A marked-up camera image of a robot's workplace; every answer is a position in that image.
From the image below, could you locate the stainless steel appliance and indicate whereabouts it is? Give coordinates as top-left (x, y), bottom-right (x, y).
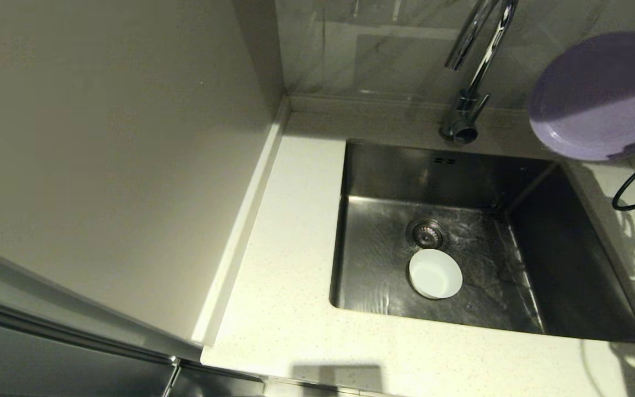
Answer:
top-left (0, 227), bottom-right (266, 397)

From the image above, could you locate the beige cabinet side panel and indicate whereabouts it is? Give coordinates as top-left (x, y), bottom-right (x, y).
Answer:
top-left (0, 0), bottom-right (290, 347)

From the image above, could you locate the white plastic bowl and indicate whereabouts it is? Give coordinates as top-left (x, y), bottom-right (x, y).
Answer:
top-left (408, 248), bottom-right (464, 300)

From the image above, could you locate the chrome gooseneck faucet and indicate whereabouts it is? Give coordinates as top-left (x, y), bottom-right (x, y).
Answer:
top-left (439, 0), bottom-right (518, 145)

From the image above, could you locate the stainless steel sink basin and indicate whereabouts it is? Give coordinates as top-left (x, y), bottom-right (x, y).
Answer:
top-left (329, 139), bottom-right (635, 344)

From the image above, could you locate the round metal drain strainer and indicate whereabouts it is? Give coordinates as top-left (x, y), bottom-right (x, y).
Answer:
top-left (405, 218), bottom-right (446, 250)

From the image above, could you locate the purple plastic plate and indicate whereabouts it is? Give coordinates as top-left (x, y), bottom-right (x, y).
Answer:
top-left (528, 31), bottom-right (635, 162)

